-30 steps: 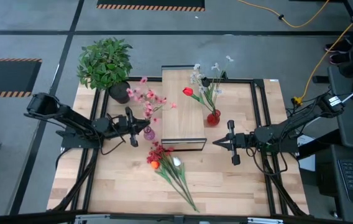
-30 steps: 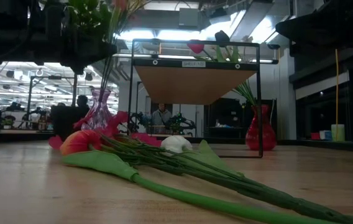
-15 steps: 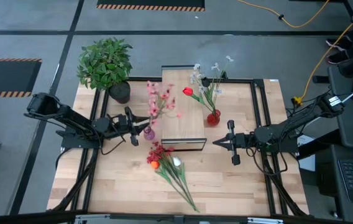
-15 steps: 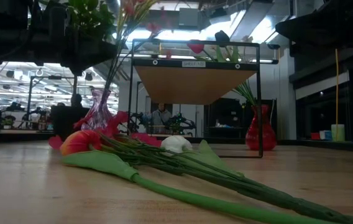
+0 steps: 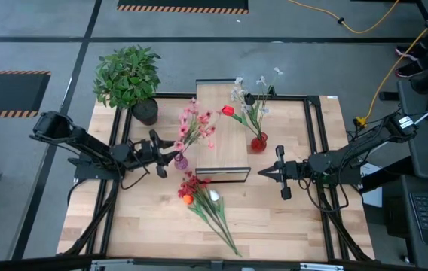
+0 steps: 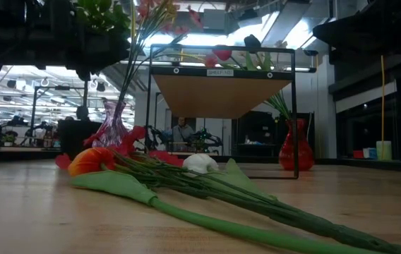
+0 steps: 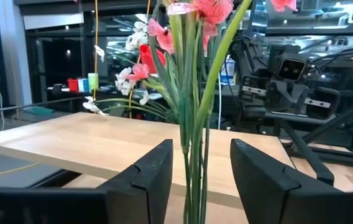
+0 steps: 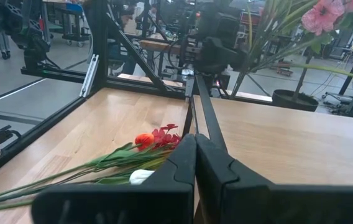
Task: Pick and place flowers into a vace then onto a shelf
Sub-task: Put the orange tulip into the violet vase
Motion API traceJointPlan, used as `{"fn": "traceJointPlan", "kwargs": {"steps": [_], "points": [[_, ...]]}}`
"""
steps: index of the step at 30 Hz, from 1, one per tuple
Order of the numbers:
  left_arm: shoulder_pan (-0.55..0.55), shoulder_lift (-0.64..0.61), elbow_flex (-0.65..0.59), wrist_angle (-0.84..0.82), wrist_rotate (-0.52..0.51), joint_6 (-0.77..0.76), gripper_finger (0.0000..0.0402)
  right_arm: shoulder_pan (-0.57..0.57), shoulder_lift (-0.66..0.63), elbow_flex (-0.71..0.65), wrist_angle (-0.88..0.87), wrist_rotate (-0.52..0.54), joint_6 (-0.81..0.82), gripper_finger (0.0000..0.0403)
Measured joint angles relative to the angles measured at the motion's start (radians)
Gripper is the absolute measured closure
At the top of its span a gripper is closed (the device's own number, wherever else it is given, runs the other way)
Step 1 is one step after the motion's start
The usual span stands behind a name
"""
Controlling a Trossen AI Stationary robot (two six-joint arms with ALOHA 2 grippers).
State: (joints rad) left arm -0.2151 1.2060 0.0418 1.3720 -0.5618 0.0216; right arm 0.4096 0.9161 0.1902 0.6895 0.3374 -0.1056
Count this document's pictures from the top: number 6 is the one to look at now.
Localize green potted plant black pot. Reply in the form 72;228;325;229
58;0;131;162

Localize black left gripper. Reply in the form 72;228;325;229
64;30;131;82

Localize black cabinet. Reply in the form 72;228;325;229
231;111;275;158

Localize red artificial tulip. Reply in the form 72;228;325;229
213;47;258;71

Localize red glass vase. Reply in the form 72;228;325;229
278;118;315;172

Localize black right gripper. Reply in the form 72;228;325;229
312;0;401;54

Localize pink blossom flower spray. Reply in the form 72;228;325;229
114;0;220;107

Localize red flower bunch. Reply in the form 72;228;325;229
54;125;401;254

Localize person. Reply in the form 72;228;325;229
171;116;195;153

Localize pink artificial flower stems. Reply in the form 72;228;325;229
0;146;401;174

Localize pale green cylinder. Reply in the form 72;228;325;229
376;140;393;162

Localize wooden shelf with black frame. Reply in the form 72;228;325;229
143;44;299;180

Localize yellow hanging cord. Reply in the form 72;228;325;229
379;54;386;160

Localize orange artificial tulip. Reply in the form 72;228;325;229
68;147;387;254

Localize pink ribbed glass vase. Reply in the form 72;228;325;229
92;99;130;149

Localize black artificial tulip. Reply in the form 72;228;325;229
244;34;274;71

